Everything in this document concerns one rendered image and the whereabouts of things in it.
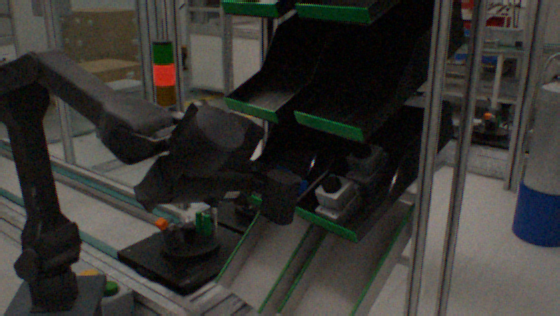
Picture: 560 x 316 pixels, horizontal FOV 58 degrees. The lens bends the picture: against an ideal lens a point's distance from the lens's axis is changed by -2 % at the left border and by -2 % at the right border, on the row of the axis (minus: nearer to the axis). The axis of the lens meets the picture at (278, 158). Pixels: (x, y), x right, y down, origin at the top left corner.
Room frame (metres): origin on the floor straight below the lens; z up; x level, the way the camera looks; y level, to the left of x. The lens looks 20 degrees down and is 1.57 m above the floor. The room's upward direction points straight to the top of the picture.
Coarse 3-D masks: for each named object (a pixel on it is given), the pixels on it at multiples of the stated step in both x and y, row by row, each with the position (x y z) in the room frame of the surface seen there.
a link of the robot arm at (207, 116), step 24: (192, 120) 0.51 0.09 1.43; (216, 120) 0.52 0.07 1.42; (120, 144) 0.54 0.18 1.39; (144, 144) 0.52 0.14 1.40; (168, 144) 0.52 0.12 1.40; (192, 144) 0.50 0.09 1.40; (216, 144) 0.49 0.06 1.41; (240, 144) 0.51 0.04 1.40; (192, 168) 0.50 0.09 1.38; (216, 168) 0.51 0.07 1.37
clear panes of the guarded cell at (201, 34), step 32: (0, 0) 2.06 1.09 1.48; (192, 0) 2.49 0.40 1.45; (0, 32) 2.04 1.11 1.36; (32, 32) 2.15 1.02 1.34; (192, 32) 2.50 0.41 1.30; (0, 64) 2.03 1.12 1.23; (192, 64) 2.50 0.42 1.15; (224, 64) 2.37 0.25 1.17; (192, 96) 2.51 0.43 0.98; (224, 96) 2.38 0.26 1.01; (0, 128) 1.99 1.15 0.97
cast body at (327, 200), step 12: (324, 180) 0.73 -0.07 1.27; (336, 180) 0.72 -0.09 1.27; (348, 180) 0.73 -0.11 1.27; (324, 192) 0.72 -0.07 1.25; (336, 192) 0.71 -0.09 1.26; (348, 192) 0.72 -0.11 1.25; (360, 192) 0.77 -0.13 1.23; (324, 204) 0.72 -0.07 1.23; (336, 204) 0.70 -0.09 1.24; (348, 204) 0.72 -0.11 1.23; (360, 204) 0.74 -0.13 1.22; (324, 216) 0.72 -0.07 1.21; (336, 216) 0.70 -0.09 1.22; (348, 216) 0.72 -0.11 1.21
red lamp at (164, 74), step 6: (156, 66) 1.23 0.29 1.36; (162, 66) 1.23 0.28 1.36; (168, 66) 1.23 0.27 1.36; (156, 72) 1.23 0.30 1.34; (162, 72) 1.23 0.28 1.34; (168, 72) 1.23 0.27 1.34; (156, 78) 1.23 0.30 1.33; (162, 78) 1.23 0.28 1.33; (168, 78) 1.23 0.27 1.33; (174, 78) 1.25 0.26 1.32; (156, 84) 1.23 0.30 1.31; (162, 84) 1.23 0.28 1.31; (168, 84) 1.23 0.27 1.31
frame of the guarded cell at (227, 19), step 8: (224, 16) 2.35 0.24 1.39; (224, 24) 2.35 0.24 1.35; (232, 24) 2.36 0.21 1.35; (224, 32) 2.35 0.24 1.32; (232, 32) 2.36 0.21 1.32; (224, 40) 2.35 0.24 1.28; (232, 40) 2.35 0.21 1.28; (224, 48) 2.35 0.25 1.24; (232, 48) 2.36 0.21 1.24; (224, 56) 2.35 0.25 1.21; (232, 56) 2.35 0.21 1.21; (232, 64) 2.35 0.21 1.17; (232, 72) 2.35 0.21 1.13; (232, 80) 2.35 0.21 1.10; (232, 88) 2.35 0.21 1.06; (232, 112) 2.35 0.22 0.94; (48, 136) 2.14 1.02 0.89; (56, 136) 2.16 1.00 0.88
